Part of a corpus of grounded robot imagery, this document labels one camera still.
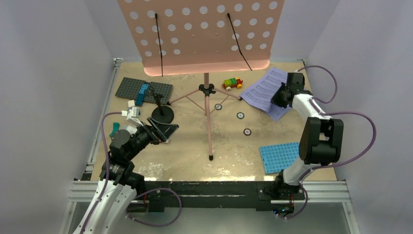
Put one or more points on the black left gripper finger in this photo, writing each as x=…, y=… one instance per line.
x=164, y=131
x=158, y=121

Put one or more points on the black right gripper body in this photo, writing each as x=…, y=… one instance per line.
x=278, y=97

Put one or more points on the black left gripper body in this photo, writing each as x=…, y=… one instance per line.
x=150, y=137

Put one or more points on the black microphone stand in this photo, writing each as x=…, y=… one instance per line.
x=161, y=113

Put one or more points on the pink music stand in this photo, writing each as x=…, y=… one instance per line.
x=176, y=37

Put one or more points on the white microphone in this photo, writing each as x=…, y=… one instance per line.
x=131, y=129

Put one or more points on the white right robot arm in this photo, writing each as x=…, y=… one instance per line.
x=321, y=140

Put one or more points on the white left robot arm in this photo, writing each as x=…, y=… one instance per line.
x=119, y=185

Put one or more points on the teal arch block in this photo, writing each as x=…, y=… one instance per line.
x=116, y=126

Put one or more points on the blue and white brick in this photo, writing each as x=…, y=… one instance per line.
x=131, y=103

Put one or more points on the blue brick column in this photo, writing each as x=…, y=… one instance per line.
x=141, y=95

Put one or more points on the blue poker chip near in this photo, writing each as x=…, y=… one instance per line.
x=240, y=115

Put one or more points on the blue poker chip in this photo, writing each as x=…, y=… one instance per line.
x=240, y=115
x=218, y=106

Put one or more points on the orange black poker chip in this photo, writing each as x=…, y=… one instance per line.
x=247, y=132

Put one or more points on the dark grey building baseplate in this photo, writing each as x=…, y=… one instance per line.
x=130, y=87

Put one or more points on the colourful brick toy car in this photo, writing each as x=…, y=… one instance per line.
x=232, y=83

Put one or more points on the blue poker chip far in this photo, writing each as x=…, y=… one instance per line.
x=218, y=106

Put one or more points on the light blue building baseplate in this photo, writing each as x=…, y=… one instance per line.
x=278, y=157

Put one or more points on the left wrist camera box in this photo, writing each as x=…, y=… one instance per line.
x=132, y=116

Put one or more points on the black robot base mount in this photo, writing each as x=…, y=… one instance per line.
x=258, y=195

